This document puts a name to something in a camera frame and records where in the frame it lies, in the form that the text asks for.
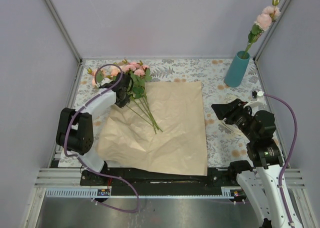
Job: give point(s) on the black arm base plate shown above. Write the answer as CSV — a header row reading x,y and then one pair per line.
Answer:
x,y
215,177

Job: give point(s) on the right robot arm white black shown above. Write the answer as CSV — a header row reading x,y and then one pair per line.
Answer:
x,y
262,178

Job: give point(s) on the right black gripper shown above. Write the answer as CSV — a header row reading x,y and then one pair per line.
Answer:
x,y
234,107

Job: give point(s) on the pink flower bunch green stems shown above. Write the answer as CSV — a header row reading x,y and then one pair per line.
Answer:
x,y
139,74

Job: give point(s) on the teal cylindrical vase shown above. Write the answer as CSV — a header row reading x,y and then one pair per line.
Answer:
x,y
237,69

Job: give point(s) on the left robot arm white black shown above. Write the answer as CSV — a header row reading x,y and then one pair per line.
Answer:
x,y
75,132

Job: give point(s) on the white slotted cable duct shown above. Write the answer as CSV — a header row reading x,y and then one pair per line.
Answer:
x,y
156,192

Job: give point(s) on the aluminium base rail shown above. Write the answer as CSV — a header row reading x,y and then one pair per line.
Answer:
x,y
71,177

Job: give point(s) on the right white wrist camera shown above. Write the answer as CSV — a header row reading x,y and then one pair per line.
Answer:
x,y
258,99

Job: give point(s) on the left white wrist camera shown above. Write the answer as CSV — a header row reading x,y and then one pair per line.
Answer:
x,y
104,81

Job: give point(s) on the left aluminium frame post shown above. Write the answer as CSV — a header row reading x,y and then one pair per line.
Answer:
x,y
58,21

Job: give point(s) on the cream printed ribbon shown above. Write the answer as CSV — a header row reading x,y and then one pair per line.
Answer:
x,y
232,129

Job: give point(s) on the floral patterned table mat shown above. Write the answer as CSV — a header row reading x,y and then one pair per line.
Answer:
x,y
223,146

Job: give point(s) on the orange beige wrapping paper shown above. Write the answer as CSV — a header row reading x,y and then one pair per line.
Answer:
x,y
178,147

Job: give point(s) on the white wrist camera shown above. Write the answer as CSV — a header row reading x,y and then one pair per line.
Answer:
x,y
104,81
258,99

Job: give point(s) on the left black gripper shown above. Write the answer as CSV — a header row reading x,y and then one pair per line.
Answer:
x,y
122,104

